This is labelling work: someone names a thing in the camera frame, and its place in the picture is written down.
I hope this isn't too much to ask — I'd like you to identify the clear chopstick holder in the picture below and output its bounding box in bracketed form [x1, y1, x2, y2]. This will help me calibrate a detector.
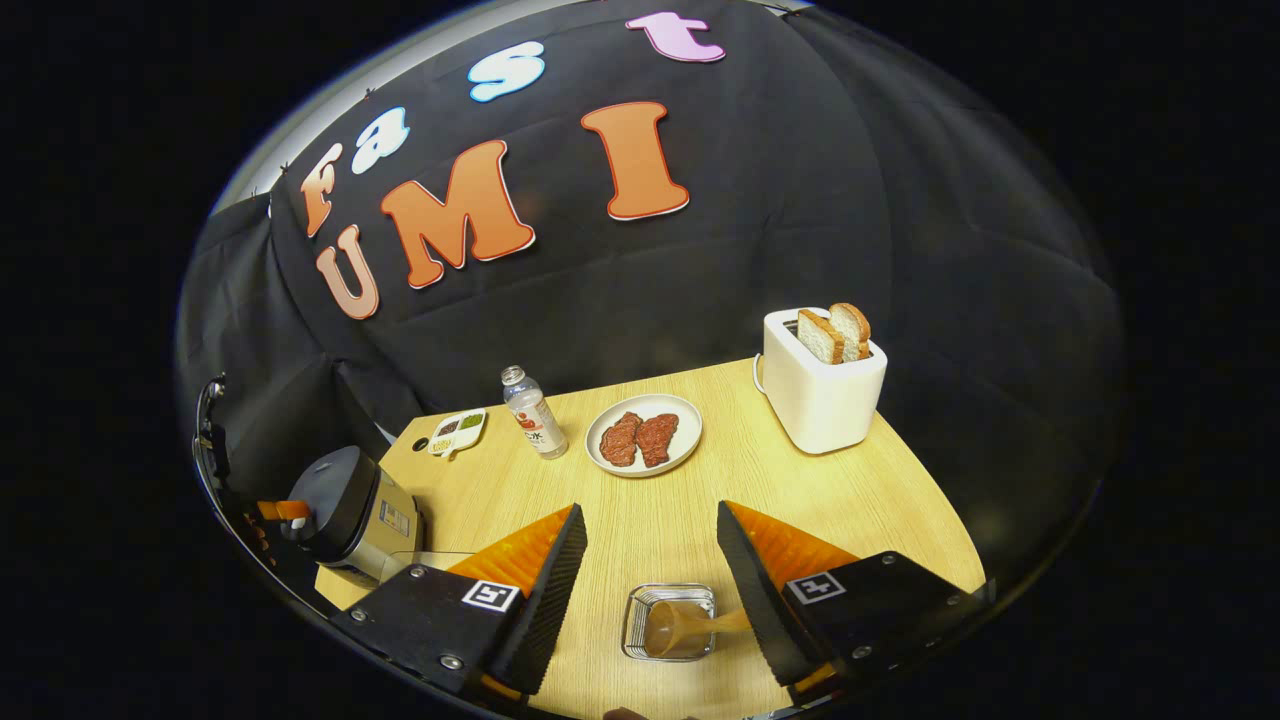
[621, 584, 717, 664]

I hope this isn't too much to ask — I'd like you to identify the red meat piece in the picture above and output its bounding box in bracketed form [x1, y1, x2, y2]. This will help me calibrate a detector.
[599, 411, 644, 469]
[636, 413, 680, 469]

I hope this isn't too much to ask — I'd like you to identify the white divided bean dish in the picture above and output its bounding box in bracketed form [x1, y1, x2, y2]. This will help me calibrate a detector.
[428, 407, 488, 462]

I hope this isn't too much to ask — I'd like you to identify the white plate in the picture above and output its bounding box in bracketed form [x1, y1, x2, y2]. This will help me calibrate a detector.
[585, 393, 703, 479]

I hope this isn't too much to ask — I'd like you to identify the clear water bottle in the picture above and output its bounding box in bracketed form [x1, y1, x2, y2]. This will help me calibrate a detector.
[501, 365, 569, 461]

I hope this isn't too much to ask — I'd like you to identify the black backdrop cloth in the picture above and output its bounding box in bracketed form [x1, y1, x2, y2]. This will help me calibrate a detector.
[175, 0, 1126, 601]

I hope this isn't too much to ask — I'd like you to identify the bread slice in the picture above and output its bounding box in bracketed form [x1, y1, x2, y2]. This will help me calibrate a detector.
[829, 302, 873, 363]
[796, 309, 847, 366]

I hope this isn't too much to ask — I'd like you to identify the white toaster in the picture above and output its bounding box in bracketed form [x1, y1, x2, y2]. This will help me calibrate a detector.
[752, 307, 889, 456]

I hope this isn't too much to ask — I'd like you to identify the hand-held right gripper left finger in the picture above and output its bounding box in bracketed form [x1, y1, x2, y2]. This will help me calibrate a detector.
[330, 503, 589, 701]

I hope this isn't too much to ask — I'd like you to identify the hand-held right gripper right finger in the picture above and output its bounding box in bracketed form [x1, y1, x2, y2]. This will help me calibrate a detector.
[717, 500, 996, 691]

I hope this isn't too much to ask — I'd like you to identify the black silver rice cooker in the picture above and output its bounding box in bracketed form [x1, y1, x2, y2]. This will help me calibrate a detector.
[285, 446, 427, 587]

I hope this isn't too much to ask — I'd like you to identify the wooden spoon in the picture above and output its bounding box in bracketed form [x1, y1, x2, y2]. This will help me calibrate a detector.
[643, 600, 751, 660]

